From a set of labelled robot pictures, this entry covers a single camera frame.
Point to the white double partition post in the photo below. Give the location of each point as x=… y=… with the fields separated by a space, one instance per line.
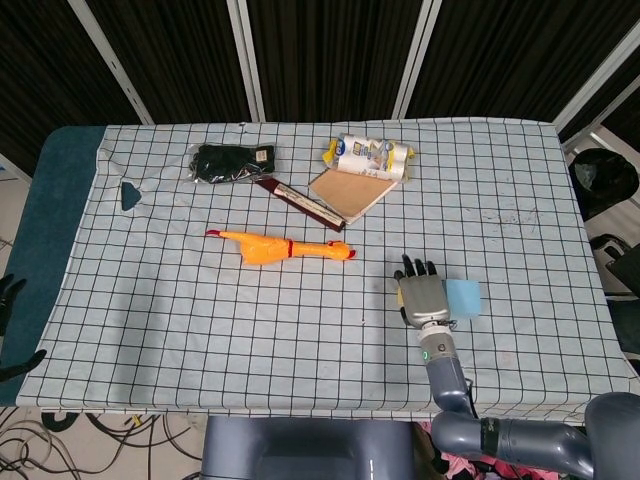
x=246 y=60

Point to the black gloves in plastic bag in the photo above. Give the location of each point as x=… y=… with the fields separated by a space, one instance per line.
x=225 y=162

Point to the black trash bag bin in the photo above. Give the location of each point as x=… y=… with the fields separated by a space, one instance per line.
x=602 y=180

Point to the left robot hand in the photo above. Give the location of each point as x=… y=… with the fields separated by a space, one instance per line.
x=10 y=287

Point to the orange rubber chicken toy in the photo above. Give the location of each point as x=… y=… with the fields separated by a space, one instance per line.
x=265 y=247

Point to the blue-grey robot torso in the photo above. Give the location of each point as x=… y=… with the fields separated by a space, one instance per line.
x=310 y=450

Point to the pack of trash bag rolls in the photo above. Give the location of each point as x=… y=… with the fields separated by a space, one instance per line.
x=370 y=155

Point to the teal table pad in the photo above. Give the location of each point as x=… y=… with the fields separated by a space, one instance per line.
x=55 y=200

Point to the pink cloth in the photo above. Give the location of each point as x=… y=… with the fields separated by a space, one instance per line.
x=457 y=462

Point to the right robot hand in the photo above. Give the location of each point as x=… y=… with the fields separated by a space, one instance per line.
x=425 y=300

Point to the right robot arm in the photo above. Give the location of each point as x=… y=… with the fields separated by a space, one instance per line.
x=447 y=375

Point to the checked light blue tablecloth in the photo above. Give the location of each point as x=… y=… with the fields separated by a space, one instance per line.
x=200 y=325

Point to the dark red long box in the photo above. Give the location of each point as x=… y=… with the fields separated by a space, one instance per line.
x=300 y=202

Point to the large blue foam cube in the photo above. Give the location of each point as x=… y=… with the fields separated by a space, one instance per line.
x=465 y=299

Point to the brown cover notebook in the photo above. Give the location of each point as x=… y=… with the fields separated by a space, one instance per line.
x=350 y=192

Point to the dark storage box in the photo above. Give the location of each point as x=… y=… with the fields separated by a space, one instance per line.
x=627 y=325

